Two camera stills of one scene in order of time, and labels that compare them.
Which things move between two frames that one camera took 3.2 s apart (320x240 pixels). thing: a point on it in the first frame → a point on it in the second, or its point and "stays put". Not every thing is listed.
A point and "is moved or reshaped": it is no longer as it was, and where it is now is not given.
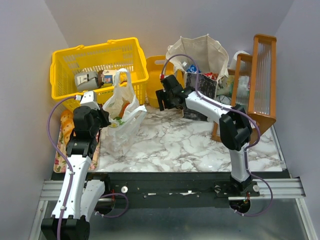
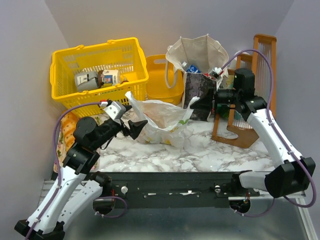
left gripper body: [104, 118] → [126, 127]
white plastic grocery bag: [122, 108] → [166, 121]
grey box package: [86, 81] stays put
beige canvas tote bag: [200, 62] stays put
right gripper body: [161, 100] → [212, 97]
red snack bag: [212, 75] is moved or reshaped
